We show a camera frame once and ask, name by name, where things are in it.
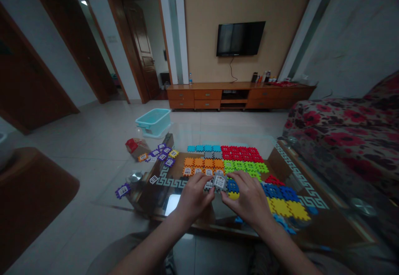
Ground person's left hand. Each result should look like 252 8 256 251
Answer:
177 172 216 223

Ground person's right hand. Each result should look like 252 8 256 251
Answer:
221 170 272 226

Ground grey window block tile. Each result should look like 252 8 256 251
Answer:
203 170 231 195

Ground group of blue block tiles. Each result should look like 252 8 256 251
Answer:
227 177 302 203

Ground red triangle block piece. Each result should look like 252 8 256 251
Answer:
264 175 286 187

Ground group of orange block tiles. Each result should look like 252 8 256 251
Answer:
183 157 226 177

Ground group of green block tiles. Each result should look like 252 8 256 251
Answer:
223 159 270 183

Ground group of yellow block tiles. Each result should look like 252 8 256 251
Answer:
228 191 312 223

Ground group of red block tiles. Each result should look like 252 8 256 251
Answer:
220 145 265 164

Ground row of cyan block tiles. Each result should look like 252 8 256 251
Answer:
187 144 222 153

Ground pile of purple window tiles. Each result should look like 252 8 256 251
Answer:
137 143 180 168

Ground round metal table fitting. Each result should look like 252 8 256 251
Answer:
128 170 146 184
348 196 376 218

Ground single purple window tile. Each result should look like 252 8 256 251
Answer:
116 182 132 199

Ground brown and red paper bag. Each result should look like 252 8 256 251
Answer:
125 137 151 162

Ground light blue plastic bin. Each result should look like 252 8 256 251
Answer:
134 108 172 140

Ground wooden television cabinet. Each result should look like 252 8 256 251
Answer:
166 70 318 113

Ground floral covered sofa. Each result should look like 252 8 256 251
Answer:
283 71 399 207

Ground open brown wooden door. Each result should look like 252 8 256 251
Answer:
121 0 162 102

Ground brown wooden side table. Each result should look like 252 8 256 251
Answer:
0 146 81 274

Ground dark closed wooden door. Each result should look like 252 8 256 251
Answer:
0 3 80 136

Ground black television cable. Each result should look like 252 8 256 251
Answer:
229 56 239 83

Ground wall mounted television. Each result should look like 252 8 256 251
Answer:
216 21 266 58

